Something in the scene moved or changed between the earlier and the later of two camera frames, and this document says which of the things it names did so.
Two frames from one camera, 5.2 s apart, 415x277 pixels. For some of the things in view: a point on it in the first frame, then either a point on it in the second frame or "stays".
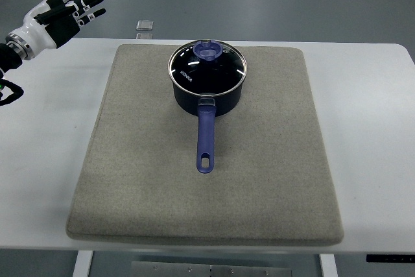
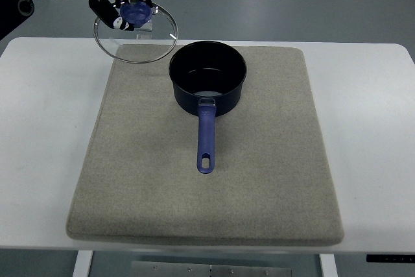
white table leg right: x=329 y=265 stays
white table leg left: x=83 y=263 stays
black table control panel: x=390 y=258 stays
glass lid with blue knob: x=207 y=67 to x=154 y=38
